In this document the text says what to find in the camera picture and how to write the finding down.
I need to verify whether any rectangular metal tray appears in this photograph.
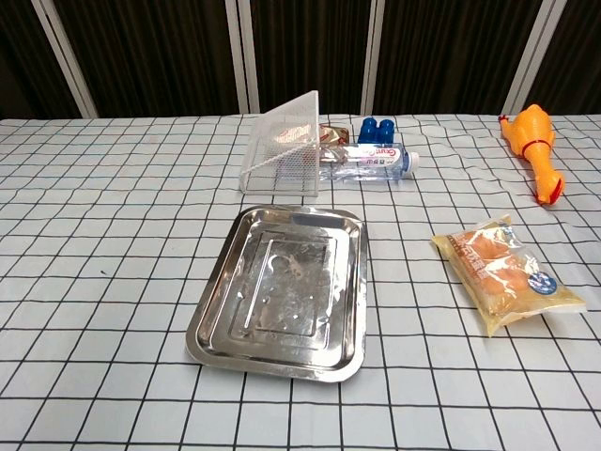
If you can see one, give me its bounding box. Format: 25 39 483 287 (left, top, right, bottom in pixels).
185 204 367 383

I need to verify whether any packaged bread in clear bag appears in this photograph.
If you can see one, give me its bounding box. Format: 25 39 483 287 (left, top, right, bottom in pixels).
430 214 588 338

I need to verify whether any white mesh plastic basket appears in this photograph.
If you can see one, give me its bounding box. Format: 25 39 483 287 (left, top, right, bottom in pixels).
239 90 321 197

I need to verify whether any clear plastic water bottle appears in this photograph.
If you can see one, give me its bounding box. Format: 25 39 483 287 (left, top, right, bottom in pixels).
318 143 421 183

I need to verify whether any brown wrapped snack packet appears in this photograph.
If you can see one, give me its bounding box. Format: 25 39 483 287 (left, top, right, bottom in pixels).
318 122 351 147

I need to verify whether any white checkered tablecloth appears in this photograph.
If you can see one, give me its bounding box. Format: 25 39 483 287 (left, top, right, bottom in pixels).
0 113 601 451

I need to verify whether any orange rubber chicken toy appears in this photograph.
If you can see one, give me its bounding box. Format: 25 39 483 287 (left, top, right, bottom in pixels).
498 103 565 206

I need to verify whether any white partition frame post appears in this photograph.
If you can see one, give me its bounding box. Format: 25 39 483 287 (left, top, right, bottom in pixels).
30 0 100 119
360 0 387 116
501 0 556 116
223 0 261 115

